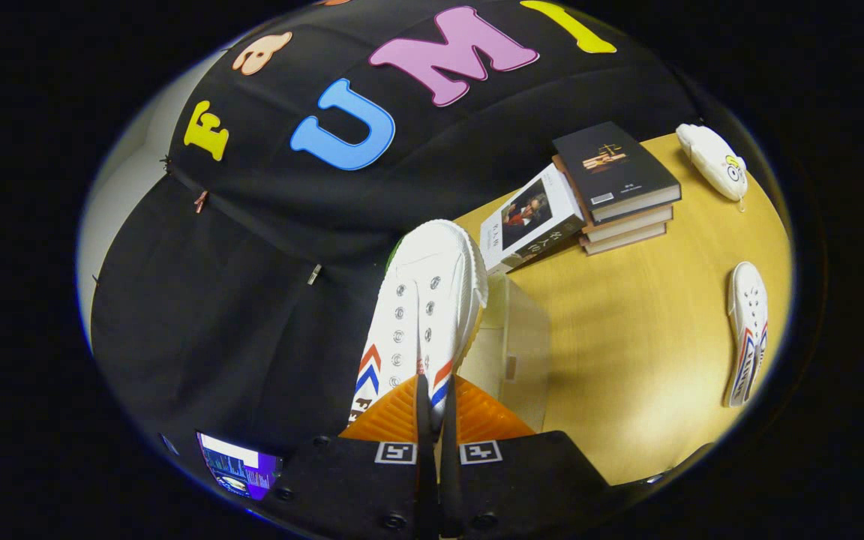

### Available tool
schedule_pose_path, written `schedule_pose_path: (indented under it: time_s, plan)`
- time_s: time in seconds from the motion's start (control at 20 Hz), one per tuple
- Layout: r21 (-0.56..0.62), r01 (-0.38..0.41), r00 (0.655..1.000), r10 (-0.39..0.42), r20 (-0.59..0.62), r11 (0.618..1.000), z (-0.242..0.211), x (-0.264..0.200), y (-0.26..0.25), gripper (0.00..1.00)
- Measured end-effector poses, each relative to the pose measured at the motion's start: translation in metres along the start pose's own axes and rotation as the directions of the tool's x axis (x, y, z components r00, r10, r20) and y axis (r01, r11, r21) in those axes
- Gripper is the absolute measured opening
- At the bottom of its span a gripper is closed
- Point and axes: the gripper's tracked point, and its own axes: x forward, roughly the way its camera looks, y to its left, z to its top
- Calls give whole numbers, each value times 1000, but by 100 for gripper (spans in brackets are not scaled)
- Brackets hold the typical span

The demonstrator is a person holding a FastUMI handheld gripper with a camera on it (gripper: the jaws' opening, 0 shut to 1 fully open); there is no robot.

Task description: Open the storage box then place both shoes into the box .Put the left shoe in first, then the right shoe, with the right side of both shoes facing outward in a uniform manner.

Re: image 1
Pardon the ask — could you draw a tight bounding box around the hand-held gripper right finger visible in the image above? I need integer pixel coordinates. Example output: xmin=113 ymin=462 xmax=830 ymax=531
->
xmin=439 ymin=375 xmax=613 ymax=540

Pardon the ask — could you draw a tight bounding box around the white plush toy with face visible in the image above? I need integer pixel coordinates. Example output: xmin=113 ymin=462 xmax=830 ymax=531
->
xmin=676 ymin=123 xmax=749 ymax=203

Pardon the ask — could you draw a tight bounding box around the beige fabric storage box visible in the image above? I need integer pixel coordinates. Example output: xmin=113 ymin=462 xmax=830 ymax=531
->
xmin=458 ymin=271 xmax=553 ymax=432

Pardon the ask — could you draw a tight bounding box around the black hardcover book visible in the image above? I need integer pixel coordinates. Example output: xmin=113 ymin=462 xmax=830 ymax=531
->
xmin=552 ymin=121 xmax=682 ymax=224

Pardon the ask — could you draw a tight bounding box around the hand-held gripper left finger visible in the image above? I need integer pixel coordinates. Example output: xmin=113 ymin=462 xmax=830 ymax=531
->
xmin=263 ymin=373 xmax=440 ymax=540

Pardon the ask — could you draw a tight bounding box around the white canvas shoe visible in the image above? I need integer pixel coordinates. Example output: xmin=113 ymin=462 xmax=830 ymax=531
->
xmin=724 ymin=261 xmax=769 ymax=408
xmin=347 ymin=219 xmax=489 ymax=432

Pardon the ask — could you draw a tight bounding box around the white book with portrait cover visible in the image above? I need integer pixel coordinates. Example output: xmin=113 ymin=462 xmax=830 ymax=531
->
xmin=479 ymin=163 xmax=587 ymax=275

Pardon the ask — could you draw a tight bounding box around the brown book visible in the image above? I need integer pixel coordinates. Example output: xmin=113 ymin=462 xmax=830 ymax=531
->
xmin=578 ymin=204 xmax=674 ymax=242
xmin=582 ymin=221 xmax=668 ymax=257

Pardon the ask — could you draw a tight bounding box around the black backdrop cloth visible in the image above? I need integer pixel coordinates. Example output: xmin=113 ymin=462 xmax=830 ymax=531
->
xmin=91 ymin=0 xmax=703 ymax=481

